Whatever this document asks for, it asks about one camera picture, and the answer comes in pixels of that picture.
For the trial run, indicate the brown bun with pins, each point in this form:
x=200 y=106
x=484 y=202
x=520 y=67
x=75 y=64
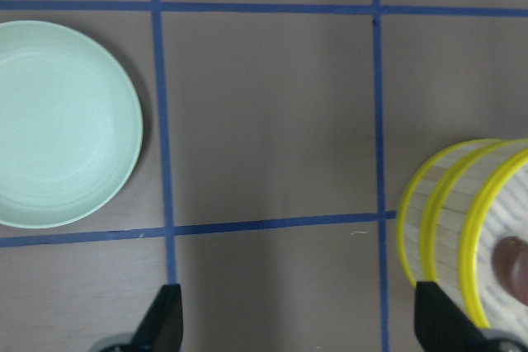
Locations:
x=509 y=262

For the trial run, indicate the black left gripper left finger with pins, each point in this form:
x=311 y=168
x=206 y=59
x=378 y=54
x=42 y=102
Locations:
x=162 y=326

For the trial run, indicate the light green plate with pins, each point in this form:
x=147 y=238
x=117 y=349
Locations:
x=71 y=125

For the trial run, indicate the yellow bamboo steamer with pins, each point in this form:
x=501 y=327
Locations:
x=455 y=210

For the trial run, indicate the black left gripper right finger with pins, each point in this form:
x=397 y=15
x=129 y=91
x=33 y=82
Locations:
x=440 y=326

